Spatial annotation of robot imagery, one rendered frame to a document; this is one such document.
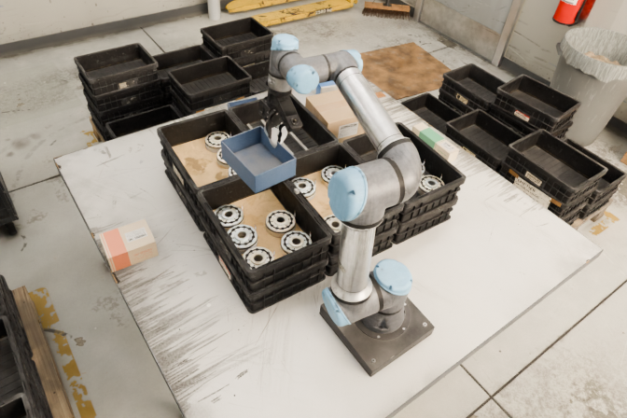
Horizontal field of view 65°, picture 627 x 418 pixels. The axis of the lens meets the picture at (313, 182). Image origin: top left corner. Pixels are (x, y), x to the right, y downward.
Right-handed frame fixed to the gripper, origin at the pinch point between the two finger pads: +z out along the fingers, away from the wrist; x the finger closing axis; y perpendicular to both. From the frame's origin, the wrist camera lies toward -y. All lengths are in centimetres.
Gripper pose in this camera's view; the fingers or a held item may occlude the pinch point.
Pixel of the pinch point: (277, 145)
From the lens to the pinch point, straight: 158.8
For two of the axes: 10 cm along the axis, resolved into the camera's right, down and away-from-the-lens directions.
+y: -5.6, -5.9, 5.8
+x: -8.2, 2.7, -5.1
